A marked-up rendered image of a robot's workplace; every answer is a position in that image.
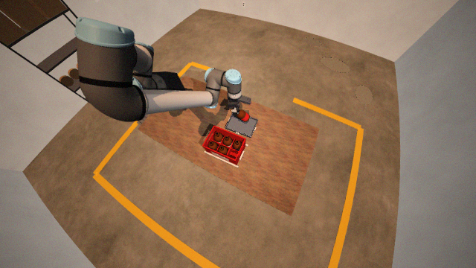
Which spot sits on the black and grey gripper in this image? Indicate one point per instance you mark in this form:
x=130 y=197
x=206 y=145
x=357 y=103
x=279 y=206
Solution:
x=232 y=103

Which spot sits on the dark red open crate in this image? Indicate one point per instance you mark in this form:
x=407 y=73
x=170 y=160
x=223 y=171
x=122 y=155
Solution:
x=232 y=154

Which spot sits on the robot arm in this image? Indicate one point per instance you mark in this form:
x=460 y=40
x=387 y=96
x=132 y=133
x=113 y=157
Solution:
x=105 y=57

